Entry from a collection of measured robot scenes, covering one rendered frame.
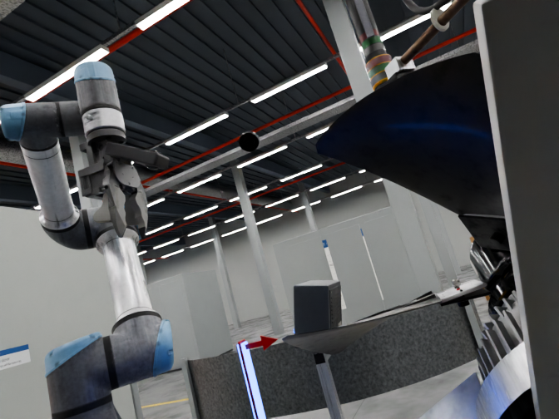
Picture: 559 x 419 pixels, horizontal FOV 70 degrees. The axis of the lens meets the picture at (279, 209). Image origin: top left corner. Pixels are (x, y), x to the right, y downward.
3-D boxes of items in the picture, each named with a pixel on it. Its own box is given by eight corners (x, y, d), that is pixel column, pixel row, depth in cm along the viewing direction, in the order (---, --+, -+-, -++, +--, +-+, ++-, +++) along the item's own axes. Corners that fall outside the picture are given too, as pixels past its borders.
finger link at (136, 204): (131, 242, 81) (116, 199, 81) (156, 234, 80) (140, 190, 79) (122, 245, 78) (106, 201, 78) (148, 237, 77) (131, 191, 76)
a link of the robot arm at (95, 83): (113, 81, 87) (113, 56, 80) (122, 125, 85) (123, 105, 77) (73, 81, 84) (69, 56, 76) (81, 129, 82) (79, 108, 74)
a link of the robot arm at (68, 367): (54, 410, 87) (45, 347, 90) (119, 388, 93) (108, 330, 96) (46, 417, 77) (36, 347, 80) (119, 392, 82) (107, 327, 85)
